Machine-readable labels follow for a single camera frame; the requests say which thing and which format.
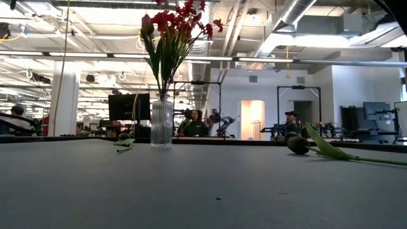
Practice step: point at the black monitor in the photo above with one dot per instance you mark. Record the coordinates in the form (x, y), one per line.
(127, 106)

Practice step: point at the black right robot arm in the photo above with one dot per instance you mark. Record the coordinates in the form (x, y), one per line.
(397, 9)

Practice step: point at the black frame stand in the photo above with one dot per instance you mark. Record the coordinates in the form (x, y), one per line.
(197, 82)
(299, 86)

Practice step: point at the clear ribbed glass vase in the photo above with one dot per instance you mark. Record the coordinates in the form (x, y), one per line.
(162, 121)

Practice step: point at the dark desk monitor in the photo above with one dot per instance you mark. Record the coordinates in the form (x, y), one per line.
(376, 111)

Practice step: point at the black tulip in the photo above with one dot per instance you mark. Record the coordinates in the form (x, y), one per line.
(124, 142)
(298, 145)

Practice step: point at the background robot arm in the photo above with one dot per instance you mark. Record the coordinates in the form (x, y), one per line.
(222, 122)

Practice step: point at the person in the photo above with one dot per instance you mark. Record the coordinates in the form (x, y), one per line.
(17, 111)
(194, 127)
(291, 118)

